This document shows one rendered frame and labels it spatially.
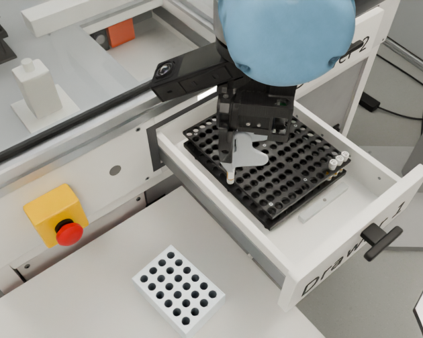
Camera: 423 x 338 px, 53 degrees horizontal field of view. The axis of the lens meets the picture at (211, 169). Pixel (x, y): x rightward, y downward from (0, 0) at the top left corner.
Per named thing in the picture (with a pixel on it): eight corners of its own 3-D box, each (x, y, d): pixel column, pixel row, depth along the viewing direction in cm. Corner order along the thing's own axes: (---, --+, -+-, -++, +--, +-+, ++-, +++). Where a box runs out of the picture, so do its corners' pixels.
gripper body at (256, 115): (286, 149, 48) (303, 62, 38) (211, 140, 49) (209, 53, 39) (289, 102, 52) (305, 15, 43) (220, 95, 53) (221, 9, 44)
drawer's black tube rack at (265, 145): (341, 183, 73) (351, 159, 68) (268, 239, 66) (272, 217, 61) (255, 114, 84) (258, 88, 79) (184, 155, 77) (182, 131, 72)
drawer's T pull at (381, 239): (401, 234, 60) (405, 229, 59) (368, 264, 57) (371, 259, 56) (381, 216, 62) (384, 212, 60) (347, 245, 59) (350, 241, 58)
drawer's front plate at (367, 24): (370, 51, 100) (385, 9, 91) (283, 103, 89) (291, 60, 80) (364, 47, 101) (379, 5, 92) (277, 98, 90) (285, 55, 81)
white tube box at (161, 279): (224, 303, 68) (225, 294, 65) (186, 342, 64) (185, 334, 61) (172, 255, 73) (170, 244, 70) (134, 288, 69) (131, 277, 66)
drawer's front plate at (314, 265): (405, 208, 72) (432, 168, 63) (285, 314, 61) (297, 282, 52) (397, 202, 73) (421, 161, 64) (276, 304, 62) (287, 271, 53)
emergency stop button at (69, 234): (88, 238, 64) (81, 224, 61) (64, 253, 63) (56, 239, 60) (78, 224, 66) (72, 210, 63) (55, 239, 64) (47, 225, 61)
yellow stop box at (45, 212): (92, 228, 67) (81, 202, 62) (50, 253, 64) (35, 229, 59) (77, 207, 70) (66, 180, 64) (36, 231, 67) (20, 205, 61)
